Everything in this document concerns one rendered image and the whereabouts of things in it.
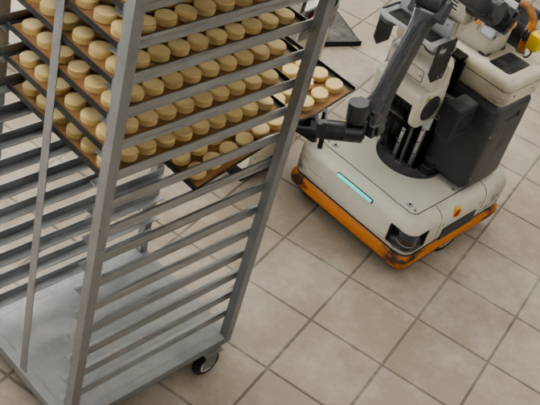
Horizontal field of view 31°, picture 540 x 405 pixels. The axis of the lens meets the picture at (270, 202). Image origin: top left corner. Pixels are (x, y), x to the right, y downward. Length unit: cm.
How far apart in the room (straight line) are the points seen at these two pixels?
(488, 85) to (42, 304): 175
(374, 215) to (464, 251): 51
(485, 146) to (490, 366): 82
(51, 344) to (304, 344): 91
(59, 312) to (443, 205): 153
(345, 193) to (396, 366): 72
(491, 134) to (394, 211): 46
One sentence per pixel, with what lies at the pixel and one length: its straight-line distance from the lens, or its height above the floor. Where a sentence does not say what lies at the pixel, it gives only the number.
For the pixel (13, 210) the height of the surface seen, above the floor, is 59.
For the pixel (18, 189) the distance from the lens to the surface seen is 273.
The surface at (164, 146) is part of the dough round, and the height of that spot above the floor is 105.
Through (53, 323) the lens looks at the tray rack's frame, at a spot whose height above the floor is 15.
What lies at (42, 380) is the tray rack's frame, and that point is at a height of 15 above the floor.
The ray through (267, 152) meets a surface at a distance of 394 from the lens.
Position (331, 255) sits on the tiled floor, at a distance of 377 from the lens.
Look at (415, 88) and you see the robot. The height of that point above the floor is 74.
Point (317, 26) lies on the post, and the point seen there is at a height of 133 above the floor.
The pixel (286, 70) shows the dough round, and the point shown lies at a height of 101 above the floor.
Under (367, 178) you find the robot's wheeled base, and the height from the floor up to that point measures 28.
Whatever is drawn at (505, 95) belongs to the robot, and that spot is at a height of 76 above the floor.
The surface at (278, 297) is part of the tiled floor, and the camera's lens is 354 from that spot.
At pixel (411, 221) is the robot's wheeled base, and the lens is 363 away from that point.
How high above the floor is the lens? 249
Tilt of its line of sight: 40 degrees down
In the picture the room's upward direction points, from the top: 17 degrees clockwise
